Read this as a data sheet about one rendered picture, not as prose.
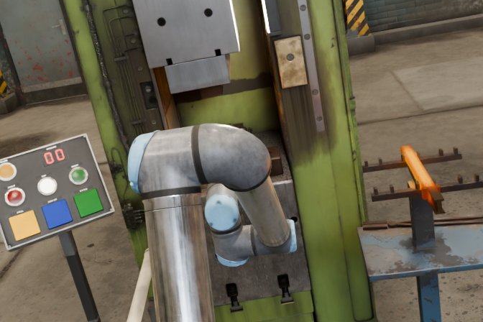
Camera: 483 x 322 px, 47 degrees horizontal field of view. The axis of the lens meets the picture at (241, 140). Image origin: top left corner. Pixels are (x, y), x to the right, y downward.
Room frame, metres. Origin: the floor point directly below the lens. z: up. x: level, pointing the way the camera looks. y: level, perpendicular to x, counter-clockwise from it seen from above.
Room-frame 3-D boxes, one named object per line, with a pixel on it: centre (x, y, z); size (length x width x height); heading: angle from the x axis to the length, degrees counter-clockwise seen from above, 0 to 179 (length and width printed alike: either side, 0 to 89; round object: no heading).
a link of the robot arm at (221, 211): (1.41, 0.09, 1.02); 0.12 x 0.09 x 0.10; 178
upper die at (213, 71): (2.00, 0.09, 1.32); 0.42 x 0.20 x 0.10; 177
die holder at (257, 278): (2.01, 0.03, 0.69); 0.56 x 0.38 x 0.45; 177
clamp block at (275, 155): (1.84, -0.08, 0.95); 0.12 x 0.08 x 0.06; 177
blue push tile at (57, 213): (1.62, 0.61, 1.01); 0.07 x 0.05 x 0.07; 112
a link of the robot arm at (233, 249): (1.40, 0.08, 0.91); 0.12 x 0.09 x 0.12; 81
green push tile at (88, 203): (1.65, 0.52, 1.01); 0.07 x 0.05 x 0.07; 112
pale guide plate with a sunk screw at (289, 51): (1.90, -0.22, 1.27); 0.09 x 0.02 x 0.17; 87
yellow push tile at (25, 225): (1.58, 0.71, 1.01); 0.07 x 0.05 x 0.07; 112
